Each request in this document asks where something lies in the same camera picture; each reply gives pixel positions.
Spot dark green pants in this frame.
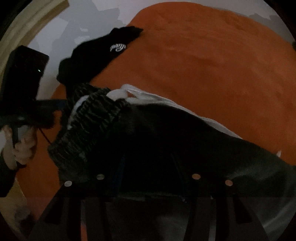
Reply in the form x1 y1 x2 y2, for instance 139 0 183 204
48 84 295 200

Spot person's left hand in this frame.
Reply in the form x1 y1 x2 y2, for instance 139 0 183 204
3 126 37 170

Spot black garment with white script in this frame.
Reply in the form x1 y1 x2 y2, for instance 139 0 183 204
56 26 144 98

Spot orange fleece blanket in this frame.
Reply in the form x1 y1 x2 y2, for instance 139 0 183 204
16 1 296 220

